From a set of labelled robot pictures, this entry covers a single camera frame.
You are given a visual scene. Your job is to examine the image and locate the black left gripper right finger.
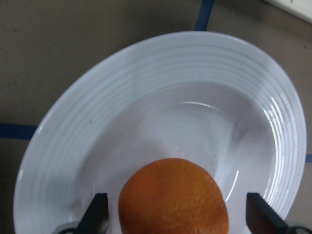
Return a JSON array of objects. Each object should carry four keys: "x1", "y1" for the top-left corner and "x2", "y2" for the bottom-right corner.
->
[{"x1": 246, "y1": 193, "x2": 312, "y2": 234}]

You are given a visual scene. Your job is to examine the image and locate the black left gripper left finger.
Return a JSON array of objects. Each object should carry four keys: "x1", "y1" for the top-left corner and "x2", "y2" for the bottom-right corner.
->
[{"x1": 55, "y1": 193, "x2": 108, "y2": 234}]

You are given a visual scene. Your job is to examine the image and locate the orange fruit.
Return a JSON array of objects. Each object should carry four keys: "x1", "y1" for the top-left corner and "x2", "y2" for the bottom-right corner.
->
[{"x1": 118, "y1": 158, "x2": 229, "y2": 234}]

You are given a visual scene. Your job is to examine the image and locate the white ridged plate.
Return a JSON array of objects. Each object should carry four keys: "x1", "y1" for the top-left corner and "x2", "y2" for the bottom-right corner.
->
[{"x1": 13, "y1": 31, "x2": 306, "y2": 234}]

